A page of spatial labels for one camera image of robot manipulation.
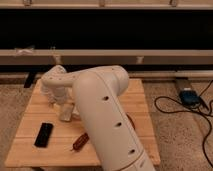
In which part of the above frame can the white sponge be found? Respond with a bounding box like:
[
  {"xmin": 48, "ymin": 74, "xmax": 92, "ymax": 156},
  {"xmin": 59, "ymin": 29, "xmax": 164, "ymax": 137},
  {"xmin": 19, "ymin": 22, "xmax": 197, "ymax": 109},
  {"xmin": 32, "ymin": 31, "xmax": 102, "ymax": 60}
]
[{"xmin": 59, "ymin": 104, "xmax": 74, "ymax": 122}]

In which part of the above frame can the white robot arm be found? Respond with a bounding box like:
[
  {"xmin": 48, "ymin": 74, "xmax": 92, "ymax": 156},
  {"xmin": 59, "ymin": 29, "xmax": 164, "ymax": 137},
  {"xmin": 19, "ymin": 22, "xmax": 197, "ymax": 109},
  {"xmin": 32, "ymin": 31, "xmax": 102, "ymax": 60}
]
[{"xmin": 41, "ymin": 65, "xmax": 156, "ymax": 171}]

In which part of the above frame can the orange ceramic bowl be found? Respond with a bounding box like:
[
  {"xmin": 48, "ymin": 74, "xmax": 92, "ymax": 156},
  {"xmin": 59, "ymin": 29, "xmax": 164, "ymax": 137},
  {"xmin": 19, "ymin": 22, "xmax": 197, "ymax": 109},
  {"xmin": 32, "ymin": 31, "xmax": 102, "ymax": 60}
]
[{"xmin": 127, "ymin": 114, "xmax": 136, "ymax": 130}]

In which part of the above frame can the black rectangular remote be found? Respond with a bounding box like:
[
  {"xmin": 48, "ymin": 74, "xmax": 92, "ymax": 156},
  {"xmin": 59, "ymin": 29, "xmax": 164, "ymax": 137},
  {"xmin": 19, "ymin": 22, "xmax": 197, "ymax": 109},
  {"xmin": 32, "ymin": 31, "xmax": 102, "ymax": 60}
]
[{"xmin": 34, "ymin": 123, "xmax": 53, "ymax": 148}]

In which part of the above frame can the wooden table board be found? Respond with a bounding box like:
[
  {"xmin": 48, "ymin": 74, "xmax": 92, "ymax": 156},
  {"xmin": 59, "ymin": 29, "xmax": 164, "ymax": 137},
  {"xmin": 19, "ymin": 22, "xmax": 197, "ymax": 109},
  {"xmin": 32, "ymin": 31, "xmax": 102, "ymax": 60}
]
[{"xmin": 5, "ymin": 79, "xmax": 160, "ymax": 167}]

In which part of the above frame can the dried red chili pepper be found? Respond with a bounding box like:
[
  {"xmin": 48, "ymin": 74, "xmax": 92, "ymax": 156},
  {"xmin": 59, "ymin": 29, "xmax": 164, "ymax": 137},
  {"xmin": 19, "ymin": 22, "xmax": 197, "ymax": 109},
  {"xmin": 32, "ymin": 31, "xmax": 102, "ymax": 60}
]
[{"xmin": 72, "ymin": 133, "xmax": 89, "ymax": 151}]

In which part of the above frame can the blue device on floor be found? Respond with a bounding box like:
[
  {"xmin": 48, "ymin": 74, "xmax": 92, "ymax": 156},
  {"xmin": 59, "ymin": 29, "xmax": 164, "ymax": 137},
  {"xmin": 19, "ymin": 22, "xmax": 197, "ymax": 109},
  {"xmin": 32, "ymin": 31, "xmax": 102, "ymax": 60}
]
[{"xmin": 179, "ymin": 90, "xmax": 200, "ymax": 106}]

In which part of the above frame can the long metal rail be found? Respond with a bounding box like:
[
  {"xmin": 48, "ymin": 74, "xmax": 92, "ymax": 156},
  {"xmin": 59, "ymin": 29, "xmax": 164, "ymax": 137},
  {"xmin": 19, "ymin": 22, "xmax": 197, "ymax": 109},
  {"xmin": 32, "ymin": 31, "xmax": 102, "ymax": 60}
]
[{"xmin": 0, "ymin": 49, "xmax": 213, "ymax": 65}]

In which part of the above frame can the black cable on floor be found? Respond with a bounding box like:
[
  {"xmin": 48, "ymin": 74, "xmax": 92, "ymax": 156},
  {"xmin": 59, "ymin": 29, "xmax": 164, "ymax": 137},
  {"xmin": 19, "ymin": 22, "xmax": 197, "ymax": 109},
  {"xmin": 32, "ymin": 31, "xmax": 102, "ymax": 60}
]
[{"xmin": 153, "ymin": 79, "xmax": 213, "ymax": 164}]

